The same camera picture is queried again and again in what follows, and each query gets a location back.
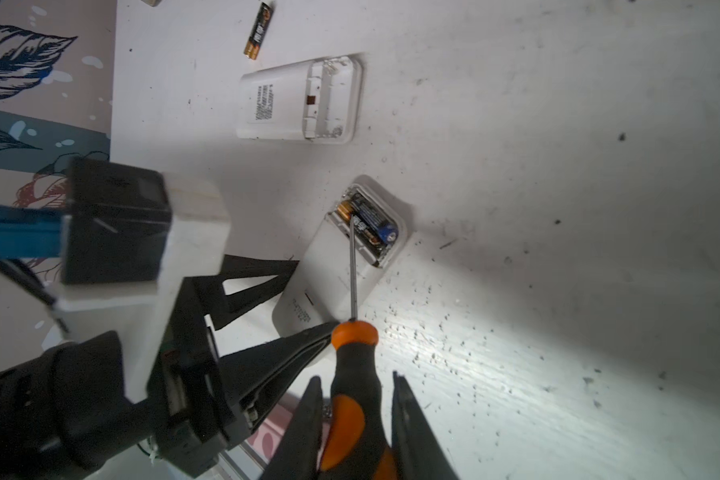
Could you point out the black blue AAA battery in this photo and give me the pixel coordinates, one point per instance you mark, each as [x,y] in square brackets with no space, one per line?
[385,229]

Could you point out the black gold battery in remote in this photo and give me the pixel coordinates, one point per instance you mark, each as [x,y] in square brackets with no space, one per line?
[363,229]

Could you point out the white remote control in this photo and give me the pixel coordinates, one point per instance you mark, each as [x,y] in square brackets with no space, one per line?
[319,289]
[314,101]

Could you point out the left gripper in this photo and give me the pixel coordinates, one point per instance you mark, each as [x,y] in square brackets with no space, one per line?
[206,400]

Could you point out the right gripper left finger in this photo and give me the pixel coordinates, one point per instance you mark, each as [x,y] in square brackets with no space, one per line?
[296,457]

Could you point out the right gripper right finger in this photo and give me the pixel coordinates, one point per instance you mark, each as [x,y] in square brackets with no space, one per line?
[416,450]

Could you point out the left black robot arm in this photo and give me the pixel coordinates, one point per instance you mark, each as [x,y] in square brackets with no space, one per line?
[64,414]

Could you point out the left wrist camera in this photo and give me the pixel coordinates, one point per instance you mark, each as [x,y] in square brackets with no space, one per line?
[114,256]

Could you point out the orange black screwdriver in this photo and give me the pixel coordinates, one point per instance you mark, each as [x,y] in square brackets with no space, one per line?
[356,446]

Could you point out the black gold AAA battery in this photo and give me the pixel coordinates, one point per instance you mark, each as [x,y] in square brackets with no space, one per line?
[259,29]

